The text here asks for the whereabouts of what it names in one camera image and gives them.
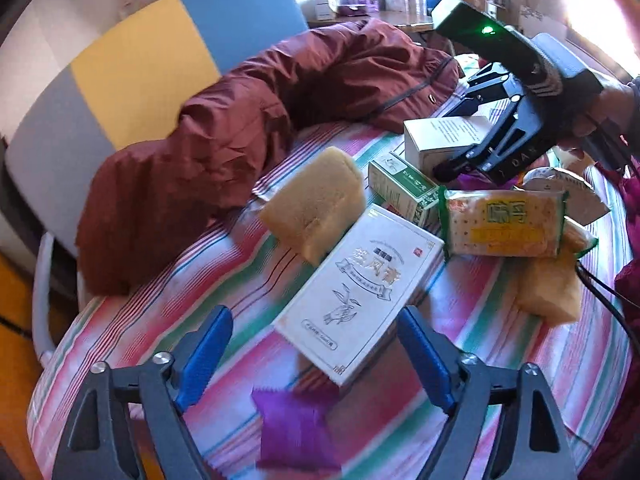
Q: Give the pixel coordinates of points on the small green white box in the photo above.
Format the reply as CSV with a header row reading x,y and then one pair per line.
x,y
411,194

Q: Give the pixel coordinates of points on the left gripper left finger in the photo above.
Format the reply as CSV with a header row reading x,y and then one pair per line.
x,y
196,357

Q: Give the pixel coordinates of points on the striped pink green tablecloth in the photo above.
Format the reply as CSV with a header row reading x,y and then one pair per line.
x,y
383,427

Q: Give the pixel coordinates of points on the maroon jacket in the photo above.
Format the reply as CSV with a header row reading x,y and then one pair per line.
x,y
149,202

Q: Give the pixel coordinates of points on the grey yellow blue chair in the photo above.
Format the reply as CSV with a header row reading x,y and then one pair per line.
x,y
126,87

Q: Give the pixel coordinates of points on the white medicine box printed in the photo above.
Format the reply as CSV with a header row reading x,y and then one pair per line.
x,y
340,315

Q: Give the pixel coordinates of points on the white carton box large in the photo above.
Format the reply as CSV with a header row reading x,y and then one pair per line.
x,y
430,141

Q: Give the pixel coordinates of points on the person right hand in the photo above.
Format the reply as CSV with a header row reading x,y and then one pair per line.
x,y
617,103

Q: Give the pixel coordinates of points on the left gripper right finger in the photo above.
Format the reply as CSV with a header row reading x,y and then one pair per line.
x,y
434,358

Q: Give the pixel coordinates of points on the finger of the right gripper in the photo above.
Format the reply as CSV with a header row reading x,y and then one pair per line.
x,y
464,161
491,83

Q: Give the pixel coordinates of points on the cracker packet green yellow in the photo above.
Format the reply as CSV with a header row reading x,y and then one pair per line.
x,y
502,223

